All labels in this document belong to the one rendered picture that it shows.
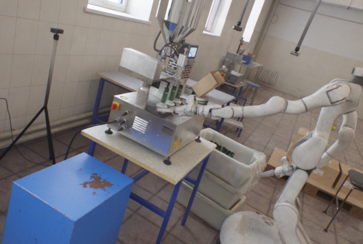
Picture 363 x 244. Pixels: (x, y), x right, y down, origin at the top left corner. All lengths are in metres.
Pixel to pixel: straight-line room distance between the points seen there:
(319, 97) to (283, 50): 10.30
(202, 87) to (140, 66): 1.86
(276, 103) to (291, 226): 0.87
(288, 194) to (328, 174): 2.20
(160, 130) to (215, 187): 0.99
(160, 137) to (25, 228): 0.85
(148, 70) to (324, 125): 1.11
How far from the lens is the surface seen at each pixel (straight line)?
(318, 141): 1.97
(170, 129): 1.80
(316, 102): 1.73
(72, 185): 1.79
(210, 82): 3.61
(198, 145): 2.31
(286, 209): 2.14
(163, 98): 1.85
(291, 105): 1.71
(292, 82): 12.01
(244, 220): 2.50
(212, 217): 2.78
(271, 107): 1.69
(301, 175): 2.09
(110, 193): 1.78
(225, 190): 2.61
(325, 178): 4.33
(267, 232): 2.52
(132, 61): 1.91
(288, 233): 2.21
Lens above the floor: 1.65
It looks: 18 degrees down
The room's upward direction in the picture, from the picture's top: 18 degrees clockwise
